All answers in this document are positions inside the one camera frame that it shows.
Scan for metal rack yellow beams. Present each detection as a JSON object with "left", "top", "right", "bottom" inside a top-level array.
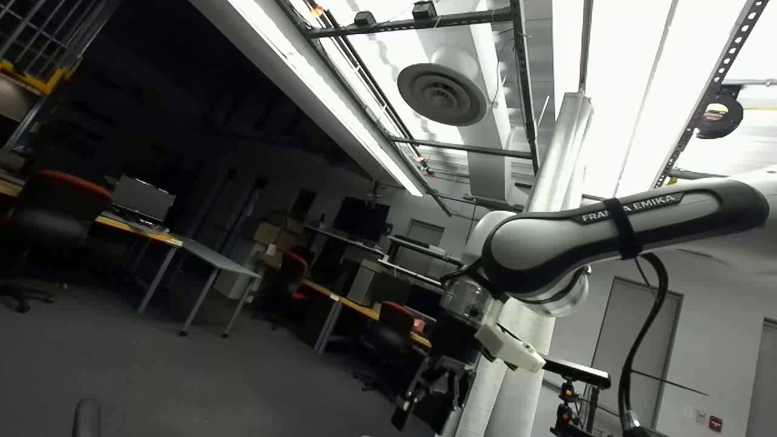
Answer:
[{"left": 0, "top": 0, "right": 92, "bottom": 155}]

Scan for black ceiling pipe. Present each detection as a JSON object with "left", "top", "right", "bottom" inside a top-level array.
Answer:
[{"left": 304, "top": 4, "right": 517, "bottom": 41}]

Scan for round ceiling air vent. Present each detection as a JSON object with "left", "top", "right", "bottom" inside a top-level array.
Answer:
[{"left": 395, "top": 60, "right": 490, "bottom": 128}]

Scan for wood top desk grey legs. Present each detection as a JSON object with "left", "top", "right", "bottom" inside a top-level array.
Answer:
[{"left": 92, "top": 211, "right": 267, "bottom": 339}]

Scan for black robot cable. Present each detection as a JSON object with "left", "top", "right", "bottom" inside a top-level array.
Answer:
[{"left": 618, "top": 253, "right": 672, "bottom": 437}]

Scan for long white ceiling light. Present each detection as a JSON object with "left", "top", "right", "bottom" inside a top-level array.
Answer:
[{"left": 190, "top": 0, "right": 429, "bottom": 202}]

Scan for black computer monitor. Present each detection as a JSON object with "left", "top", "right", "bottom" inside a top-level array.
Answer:
[
  {"left": 387, "top": 233, "right": 467, "bottom": 285},
  {"left": 330, "top": 195, "right": 394, "bottom": 246}
]

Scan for black velcro strap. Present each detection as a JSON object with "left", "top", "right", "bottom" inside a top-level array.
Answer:
[{"left": 604, "top": 196, "right": 645, "bottom": 263}]

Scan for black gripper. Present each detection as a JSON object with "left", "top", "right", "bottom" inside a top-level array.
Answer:
[{"left": 392, "top": 310, "right": 490, "bottom": 434}]

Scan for grey door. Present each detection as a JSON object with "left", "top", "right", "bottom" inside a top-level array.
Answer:
[{"left": 588, "top": 274, "right": 685, "bottom": 437}]

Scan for white pillar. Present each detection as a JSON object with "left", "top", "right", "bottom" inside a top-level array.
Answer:
[{"left": 449, "top": 91, "right": 597, "bottom": 437}]

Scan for perforated metal ceiling strut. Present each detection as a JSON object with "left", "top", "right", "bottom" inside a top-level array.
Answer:
[{"left": 656, "top": 0, "right": 772, "bottom": 189}]

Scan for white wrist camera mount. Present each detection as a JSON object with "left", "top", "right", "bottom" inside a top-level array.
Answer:
[{"left": 474, "top": 319, "right": 548, "bottom": 373}]

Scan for grey box on desk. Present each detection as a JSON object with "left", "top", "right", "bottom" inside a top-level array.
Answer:
[{"left": 106, "top": 174, "right": 180, "bottom": 230}]

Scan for black round ceiling device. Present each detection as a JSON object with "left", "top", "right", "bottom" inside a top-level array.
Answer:
[{"left": 692, "top": 82, "right": 747, "bottom": 142}]

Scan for large red office chair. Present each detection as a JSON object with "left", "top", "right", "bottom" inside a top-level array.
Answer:
[{"left": 0, "top": 168, "right": 116, "bottom": 315}]

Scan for black camera on stand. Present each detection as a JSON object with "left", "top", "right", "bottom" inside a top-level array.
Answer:
[{"left": 541, "top": 358, "right": 614, "bottom": 437}]

